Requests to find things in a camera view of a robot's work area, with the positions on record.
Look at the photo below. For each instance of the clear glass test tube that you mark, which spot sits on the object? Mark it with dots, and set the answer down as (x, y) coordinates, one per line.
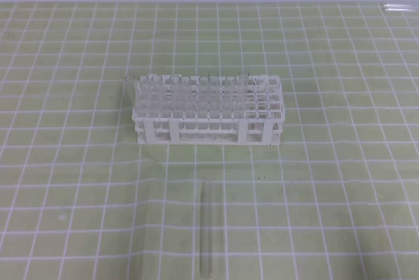
(206, 229)

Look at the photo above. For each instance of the white plastic test tube rack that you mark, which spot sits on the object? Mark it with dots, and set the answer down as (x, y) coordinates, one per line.
(193, 110)

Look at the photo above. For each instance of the green grid tablecloth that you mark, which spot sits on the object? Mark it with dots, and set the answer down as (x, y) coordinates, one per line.
(336, 199)

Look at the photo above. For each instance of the clear tubes at table edge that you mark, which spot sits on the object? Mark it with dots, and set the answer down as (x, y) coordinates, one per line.
(400, 7)

